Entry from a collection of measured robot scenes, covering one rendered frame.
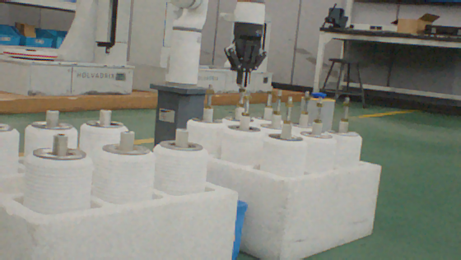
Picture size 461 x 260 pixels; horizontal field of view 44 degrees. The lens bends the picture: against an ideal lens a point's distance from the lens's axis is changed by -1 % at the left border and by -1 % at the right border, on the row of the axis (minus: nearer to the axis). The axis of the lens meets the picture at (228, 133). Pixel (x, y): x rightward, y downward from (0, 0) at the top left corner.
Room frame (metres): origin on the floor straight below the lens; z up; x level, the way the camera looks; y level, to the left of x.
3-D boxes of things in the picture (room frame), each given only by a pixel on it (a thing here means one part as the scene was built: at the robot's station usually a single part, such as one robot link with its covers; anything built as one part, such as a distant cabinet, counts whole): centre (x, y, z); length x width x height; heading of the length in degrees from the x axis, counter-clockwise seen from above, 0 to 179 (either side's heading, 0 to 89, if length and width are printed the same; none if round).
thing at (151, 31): (4.78, 0.29, 0.45); 1.51 x 0.57 x 0.74; 147
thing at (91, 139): (1.15, 0.25, 0.16); 0.10 x 0.10 x 0.18
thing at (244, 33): (1.47, -0.02, 0.46); 0.08 x 0.08 x 0.09
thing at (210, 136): (1.39, 0.05, 0.16); 0.10 x 0.10 x 0.18
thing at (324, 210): (1.40, -0.11, 0.09); 0.39 x 0.39 x 0.18; 49
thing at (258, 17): (1.49, -0.01, 0.53); 0.11 x 0.09 x 0.06; 39
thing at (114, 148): (0.91, 0.16, 0.25); 0.08 x 0.08 x 0.01
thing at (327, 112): (1.66, -0.25, 0.16); 0.07 x 0.07 x 0.31; 49
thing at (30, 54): (3.35, 1.19, 0.29); 0.30 x 0.30 x 0.06
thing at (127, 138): (0.91, 0.16, 0.26); 0.02 x 0.02 x 0.03
